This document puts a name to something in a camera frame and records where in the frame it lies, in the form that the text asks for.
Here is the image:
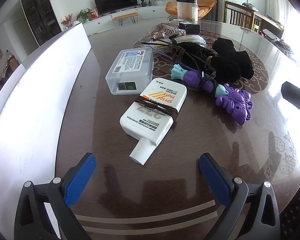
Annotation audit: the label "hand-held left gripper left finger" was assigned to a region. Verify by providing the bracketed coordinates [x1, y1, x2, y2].
[14, 153, 97, 240]

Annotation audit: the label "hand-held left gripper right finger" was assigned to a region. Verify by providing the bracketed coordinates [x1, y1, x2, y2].
[199, 153, 282, 240]

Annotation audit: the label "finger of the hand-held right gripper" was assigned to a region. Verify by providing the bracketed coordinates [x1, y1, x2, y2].
[281, 81, 300, 118]

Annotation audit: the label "purple octopus toy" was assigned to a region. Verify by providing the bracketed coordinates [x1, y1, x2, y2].
[214, 83, 254, 126]

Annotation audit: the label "black velvet cloth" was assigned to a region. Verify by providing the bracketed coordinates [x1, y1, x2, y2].
[176, 42, 241, 81]
[212, 37, 254, 80]

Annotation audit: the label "white sunscreen bottle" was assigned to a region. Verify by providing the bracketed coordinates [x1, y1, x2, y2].
[120, 78, 187, 166]

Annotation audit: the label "brown hair tie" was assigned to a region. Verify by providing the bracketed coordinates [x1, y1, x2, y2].
[134, 95, 179, 121]

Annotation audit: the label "purple and teal toy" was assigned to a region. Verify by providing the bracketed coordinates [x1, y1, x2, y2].
[171, 64, 217, 94]

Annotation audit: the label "clear plastic box with label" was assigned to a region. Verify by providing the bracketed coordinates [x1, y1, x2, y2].
[105, 47, 154, 95]

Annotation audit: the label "black cardboard box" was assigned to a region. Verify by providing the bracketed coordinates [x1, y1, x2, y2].
[179, 21, 200, 35]

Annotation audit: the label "black thin-frame eyeglasses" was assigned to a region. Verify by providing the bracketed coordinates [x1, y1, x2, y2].
[140, 40, 180, 58]

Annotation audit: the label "wooden slatted chair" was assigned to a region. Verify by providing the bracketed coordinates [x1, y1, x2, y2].
[224, 0, 256, 30]

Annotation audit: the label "orange lounge chair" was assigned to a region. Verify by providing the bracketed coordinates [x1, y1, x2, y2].
[165, 0, 217, 20]

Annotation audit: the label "clear jar with black lid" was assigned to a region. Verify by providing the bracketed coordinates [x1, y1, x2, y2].
[176, 0, 198, 22]

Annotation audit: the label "white television cabinet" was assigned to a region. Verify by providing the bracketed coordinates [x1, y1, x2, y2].
[82, 4, 171, 36]

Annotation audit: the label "red flower branches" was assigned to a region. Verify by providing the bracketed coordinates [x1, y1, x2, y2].
[61, 14, 73, 29]

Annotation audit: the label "leafy potted plant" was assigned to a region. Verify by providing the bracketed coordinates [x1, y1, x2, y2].
[76, 8, 92, 23]

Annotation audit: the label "orange top bench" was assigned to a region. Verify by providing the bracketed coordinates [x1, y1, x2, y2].
[112, 12, 139, 27]

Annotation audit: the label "dark display cabinet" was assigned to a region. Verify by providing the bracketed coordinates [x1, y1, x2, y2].
[20, 0, 63, 47]

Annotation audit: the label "black television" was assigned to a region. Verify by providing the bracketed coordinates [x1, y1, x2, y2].
[94, 0, 137, 16]

